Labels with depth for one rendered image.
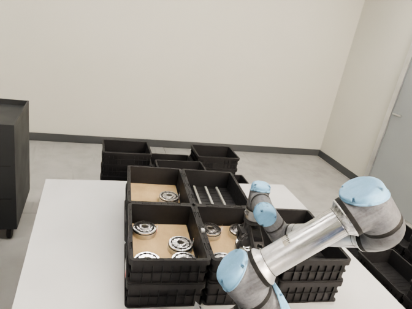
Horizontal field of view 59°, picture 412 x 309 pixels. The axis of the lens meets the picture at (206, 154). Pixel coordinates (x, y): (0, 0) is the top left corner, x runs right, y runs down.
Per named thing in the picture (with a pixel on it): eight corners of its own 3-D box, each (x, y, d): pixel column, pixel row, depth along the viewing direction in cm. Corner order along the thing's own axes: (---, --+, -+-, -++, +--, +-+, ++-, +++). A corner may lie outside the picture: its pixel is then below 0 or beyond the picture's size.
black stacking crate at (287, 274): (343, 283, 153) (352, 261, 149) (279, 284, 145) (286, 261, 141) (302, 229, 188) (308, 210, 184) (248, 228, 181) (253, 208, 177)
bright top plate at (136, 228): (156, 235, 155) (156, 234, 154) (132, 234, 153) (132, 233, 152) (156, 222, 164) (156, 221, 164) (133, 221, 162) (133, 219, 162)
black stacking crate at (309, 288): (336, 304, 157) (344, 282, 152) (273, 306, 149) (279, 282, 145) (297, 246, 193) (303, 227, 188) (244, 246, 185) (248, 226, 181)
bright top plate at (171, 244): (195, 251, 149) (195, 249, 149) (171, 252, 146) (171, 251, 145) (188, 236, 158) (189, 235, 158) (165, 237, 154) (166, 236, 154)
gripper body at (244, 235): (251, 236, 153) (257, 211, 148) (258, 249, 145) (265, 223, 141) (234, 236, 151) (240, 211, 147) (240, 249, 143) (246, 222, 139)
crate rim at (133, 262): (211, 265, 134) (212, 260, 133) (128, 266, 127) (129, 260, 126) (192, 209, 170) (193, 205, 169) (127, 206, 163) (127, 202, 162)
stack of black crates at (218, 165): (221, 187, 372) (229, 146, 356) (231, 202, 346) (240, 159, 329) (183, 186, 359) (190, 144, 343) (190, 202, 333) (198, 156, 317)
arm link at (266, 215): (286, 227, 127) (279, 211, 137) (270, 204, 123) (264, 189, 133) (267, 238, 128) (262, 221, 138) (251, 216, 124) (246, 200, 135)
